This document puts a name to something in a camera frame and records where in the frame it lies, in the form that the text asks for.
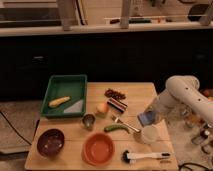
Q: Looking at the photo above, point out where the metal fork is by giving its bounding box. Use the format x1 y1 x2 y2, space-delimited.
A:
111 115 141 133

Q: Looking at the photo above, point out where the white dish brush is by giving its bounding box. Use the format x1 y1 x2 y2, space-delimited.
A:
122 150 170 164

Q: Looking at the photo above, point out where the orange-red bowl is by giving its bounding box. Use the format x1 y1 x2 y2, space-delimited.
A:
82 133 115 166

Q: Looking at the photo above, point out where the blue sponge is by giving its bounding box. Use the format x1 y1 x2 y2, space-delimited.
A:
137 111 155 126

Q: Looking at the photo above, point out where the yellow corn cob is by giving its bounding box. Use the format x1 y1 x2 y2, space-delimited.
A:
48 96 70 108

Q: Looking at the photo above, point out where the small metal cup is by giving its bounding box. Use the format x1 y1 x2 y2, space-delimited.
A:
82 114 96 130

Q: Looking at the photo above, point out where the bunch of dark red grapes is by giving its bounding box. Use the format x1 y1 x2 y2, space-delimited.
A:
104 89 126 100

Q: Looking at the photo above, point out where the green chili pepper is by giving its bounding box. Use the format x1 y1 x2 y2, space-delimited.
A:
104 124 130 134

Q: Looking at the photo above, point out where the yellow-orange fruit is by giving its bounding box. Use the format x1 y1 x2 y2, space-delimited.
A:
96 103 109 115

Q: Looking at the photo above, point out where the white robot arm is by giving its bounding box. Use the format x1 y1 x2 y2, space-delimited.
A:
145 75 213 125

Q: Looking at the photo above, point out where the white cloth in tray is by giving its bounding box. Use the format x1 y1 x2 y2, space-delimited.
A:
64 100 83 113

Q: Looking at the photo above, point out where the black cable on floor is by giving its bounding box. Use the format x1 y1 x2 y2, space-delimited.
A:
0 110 33 147

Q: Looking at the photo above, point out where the dark purple bowl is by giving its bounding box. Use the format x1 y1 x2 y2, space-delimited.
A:
37 129 65 157

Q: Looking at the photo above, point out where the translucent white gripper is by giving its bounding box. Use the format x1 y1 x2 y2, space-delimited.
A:
145 90 176 124

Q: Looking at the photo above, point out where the white plastic cup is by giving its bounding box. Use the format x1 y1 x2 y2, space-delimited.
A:
139 125 159 144

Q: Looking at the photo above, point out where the green plastic tray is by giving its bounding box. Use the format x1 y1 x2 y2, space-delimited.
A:
41 75 87 118

